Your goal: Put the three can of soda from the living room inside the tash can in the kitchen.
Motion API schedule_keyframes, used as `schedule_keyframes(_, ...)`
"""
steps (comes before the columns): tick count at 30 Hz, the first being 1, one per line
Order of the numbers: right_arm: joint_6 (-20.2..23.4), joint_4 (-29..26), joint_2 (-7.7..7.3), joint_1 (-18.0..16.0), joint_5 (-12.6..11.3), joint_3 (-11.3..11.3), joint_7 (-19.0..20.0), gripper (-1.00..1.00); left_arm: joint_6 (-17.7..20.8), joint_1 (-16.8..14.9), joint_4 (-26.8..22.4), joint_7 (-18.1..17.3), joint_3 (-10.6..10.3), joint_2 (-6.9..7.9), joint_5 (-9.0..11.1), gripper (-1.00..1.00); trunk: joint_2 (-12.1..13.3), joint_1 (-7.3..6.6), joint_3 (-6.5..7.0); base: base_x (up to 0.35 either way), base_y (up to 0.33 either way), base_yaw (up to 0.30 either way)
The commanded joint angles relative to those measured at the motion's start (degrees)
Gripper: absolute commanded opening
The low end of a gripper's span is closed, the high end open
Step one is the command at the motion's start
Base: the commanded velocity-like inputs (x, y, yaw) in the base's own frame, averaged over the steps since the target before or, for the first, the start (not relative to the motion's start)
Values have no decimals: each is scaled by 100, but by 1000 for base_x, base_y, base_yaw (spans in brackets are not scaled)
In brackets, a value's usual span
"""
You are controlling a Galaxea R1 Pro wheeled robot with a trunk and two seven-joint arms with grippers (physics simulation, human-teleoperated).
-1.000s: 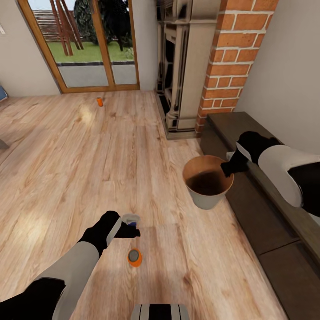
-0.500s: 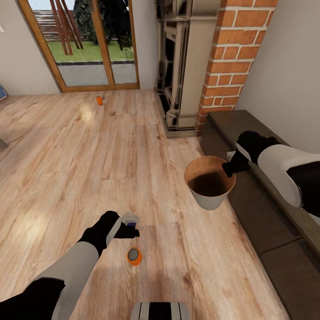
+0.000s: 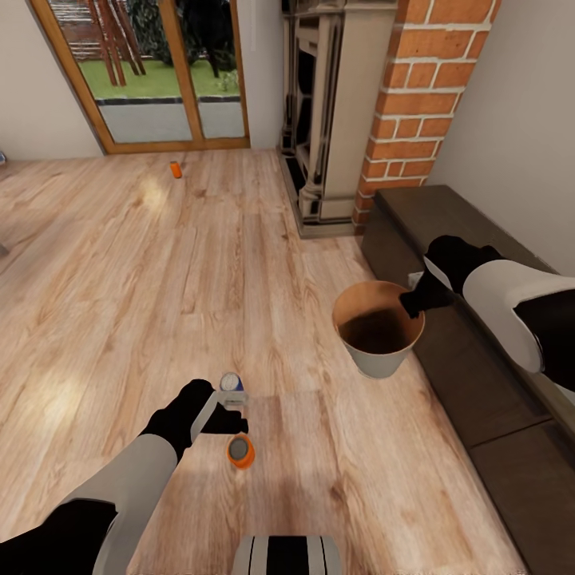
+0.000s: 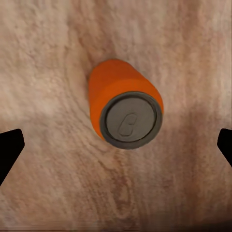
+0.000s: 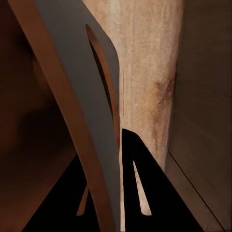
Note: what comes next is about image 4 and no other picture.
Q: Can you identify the can of soda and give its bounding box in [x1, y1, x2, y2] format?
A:
[88, 59, 164, 149]

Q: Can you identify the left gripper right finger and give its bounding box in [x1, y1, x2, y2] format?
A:
[217, 128, 232, 166]

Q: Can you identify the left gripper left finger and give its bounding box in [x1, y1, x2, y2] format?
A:
[0, 129, 25, 186]

